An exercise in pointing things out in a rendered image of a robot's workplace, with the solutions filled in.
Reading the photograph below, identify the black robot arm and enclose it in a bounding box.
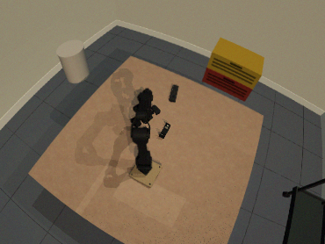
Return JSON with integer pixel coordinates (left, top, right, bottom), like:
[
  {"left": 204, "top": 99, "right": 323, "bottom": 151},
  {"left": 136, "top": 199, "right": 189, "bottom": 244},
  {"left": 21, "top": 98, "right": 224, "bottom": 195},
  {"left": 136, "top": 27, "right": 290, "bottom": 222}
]
[{"left": 130, "top": 89, "right": 153, "bottom": 175}]

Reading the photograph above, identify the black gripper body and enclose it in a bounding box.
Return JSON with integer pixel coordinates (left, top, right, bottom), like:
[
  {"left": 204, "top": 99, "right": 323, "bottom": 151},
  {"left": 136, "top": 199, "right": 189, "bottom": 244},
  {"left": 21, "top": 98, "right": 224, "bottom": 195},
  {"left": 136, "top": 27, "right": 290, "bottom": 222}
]
[{"left": 130, "top": 105, "right": 161, "bottom": 127}]

